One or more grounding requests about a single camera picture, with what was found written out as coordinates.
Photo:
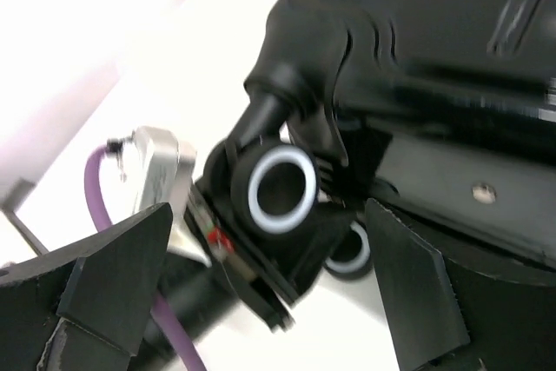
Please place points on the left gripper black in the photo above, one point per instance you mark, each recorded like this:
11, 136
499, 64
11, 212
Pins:
237, 269

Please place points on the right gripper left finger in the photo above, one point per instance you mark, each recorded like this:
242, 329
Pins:
84, 306

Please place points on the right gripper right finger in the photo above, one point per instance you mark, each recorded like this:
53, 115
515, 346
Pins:
454, 305

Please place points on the white black hard-shell suitcase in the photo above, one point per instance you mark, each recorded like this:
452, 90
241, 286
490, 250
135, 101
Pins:
442, 108

